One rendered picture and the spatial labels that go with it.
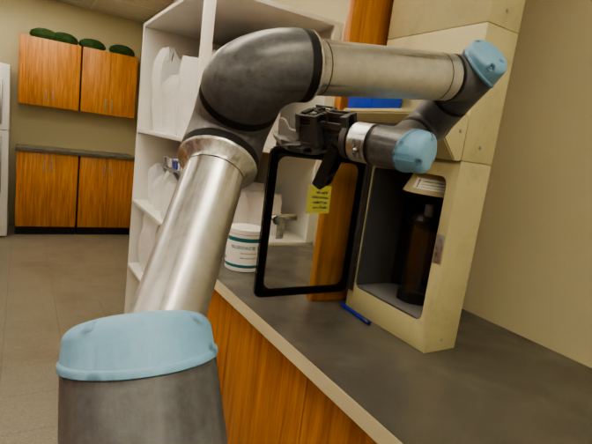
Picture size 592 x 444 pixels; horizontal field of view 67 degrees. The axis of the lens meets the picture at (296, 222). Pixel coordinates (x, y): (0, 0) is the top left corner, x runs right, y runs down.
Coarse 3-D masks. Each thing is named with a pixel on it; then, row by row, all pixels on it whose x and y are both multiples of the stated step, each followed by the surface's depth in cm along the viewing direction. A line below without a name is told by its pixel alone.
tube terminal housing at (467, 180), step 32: (448, 32) 105; (480, 32) 98; (512, 32) 101; (480, 128) 102; (448, 160) 104; (480, 160) 104; (448, 192) 104; (480, 192) 107; (448, 224) 104; (448, 256) 106; (448, 288) 109; (384, 320) 121; (416, 320) 112; (448, 320) 111
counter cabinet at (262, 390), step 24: (216, 312) 152; (216, 336) 152; (240, 336) 135; (240, 360) 135; (264, 360) 122; (288, 360) 111; (240, 384) 135; (264, 384) 122; (288, 384) 111; (312, 384) 102; (240, 408) 134; (264, 408) 121; (288, 408) 111; (312, 408) 102; (336, 408) 94; (240, 432) 134; (264, 432) 121; (288, 432) 111; (312, 432) 102; (336, 432) 94; (360, 432) 88
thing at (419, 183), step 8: (416, 176) 117; (424, 176) 114; (432, 176) 113; (440, 176) 112; (408, 184) 118; (416, 184) 115; (424, 184) 113; (432, 184) 112; (440, 184) 112; (416, 192) 114; (424, 192) 113; (432, 192) 112; (440, 192) 111
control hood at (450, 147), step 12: (348, 108) 118; (360, 108) 114; (372, 108) 110; (384, 108) 107; (396, 108) 103; (408, 108) 100; (360, 120) 116; (372, 120) 112; (384, 120) 109; (396, 120) 105; (468, 120) 99; (456, 132) 98; (444, 144) 98; (456, 144) 99; (444, 156) 101; (456, 156) 100
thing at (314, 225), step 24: (288, 168) 114; (312, 168) 118; (288, 192) 116; (312, 192) 119; (336, 192) 123; (288, 216) 117; (312, 216) 121; (336, 216) 125; (288, 240) 119; (312, 240) 123; (336, 240) 127; (288, 264) 121; (312, 264) 125; (336, 264) 129
